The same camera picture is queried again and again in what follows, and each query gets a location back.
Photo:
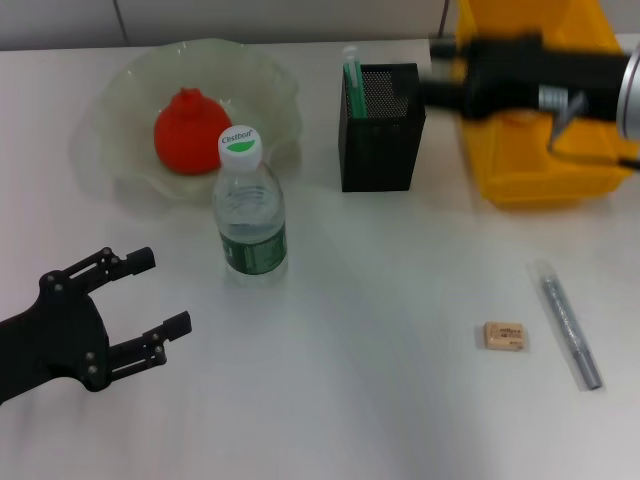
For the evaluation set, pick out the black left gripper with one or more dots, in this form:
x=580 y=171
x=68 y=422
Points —
x=60 y=340

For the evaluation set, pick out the clear water bottle green label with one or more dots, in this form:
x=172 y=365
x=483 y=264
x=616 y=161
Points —
x=250 y=220

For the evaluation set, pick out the orange fruit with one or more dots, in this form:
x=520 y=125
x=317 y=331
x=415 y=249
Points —
x=190 y=135

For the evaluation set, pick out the clear glass fruit plate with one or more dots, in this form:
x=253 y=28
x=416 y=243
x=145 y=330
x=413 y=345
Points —
x=265 y=90

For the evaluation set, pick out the yellow plastic storage bin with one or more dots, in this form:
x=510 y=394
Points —
x=540 y=165

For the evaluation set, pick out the silver glitter pen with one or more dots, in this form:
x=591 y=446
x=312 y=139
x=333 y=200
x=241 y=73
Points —
x=570 y=325

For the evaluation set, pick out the beige eraser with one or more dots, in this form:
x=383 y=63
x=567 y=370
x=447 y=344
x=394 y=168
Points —
x=505 y=336

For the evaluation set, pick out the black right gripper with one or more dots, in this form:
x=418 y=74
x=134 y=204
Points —
x=520 y=75

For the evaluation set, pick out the green pen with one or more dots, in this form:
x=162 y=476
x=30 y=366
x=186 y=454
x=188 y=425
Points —
x=357 y=95

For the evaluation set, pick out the black mesh pen holder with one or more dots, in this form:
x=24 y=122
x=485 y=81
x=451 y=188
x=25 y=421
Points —
x=380 y=160

